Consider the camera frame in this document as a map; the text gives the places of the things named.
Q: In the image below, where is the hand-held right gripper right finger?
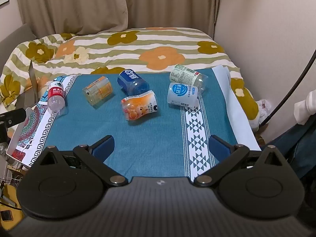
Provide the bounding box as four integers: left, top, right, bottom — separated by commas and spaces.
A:
193, 135, 286, 187

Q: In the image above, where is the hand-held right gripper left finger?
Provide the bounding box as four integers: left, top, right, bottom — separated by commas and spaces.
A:
37, 135, 128, 187

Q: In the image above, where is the clear cup with orange label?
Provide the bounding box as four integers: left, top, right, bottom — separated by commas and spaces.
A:
82, 76, 113, 108

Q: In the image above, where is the white cup with blue label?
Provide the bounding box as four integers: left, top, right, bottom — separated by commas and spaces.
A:
167, 82, 199, 108

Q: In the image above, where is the green label clear cup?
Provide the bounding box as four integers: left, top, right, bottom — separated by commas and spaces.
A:
169, 64, 206, 95

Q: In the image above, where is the teal tablecloth with triangle band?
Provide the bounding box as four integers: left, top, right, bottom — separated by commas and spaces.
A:
37, 67, 239, 179

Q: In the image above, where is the white sheet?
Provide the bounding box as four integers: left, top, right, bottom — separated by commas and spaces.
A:
212, 65, 262, 151

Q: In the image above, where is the white plastic bag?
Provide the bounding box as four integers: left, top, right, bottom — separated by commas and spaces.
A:
249, 99, 272, 132

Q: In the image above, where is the red label water bottle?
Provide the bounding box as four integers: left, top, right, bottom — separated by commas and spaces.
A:
47, 80, 68, 116

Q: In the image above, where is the mandala print cloth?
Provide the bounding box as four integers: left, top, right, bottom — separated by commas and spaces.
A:
5, 74, 83, 171

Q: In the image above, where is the person's jeans leg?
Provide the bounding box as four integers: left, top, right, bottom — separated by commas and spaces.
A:
264, 120, 316, 179

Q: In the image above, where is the white cloth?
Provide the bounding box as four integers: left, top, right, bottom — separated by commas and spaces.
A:
293, 91, 316, 126

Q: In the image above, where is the brown cardboard box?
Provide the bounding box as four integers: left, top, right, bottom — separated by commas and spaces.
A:
13, 59, 40, 109

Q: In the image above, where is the floral striped blanket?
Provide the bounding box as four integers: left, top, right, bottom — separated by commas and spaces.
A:
0, 27, 260, 131

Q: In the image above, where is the beige curtain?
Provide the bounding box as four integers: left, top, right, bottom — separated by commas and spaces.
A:
15, 0, 220, 40

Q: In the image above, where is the grey headboard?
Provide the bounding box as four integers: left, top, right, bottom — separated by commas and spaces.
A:
0, 23, 37, 65

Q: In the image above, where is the black cable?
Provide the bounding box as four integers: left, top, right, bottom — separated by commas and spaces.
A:
259, 49, 316, 127

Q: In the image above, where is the black clamp mount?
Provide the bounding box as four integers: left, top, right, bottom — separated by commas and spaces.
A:
0, 107, 27, 142

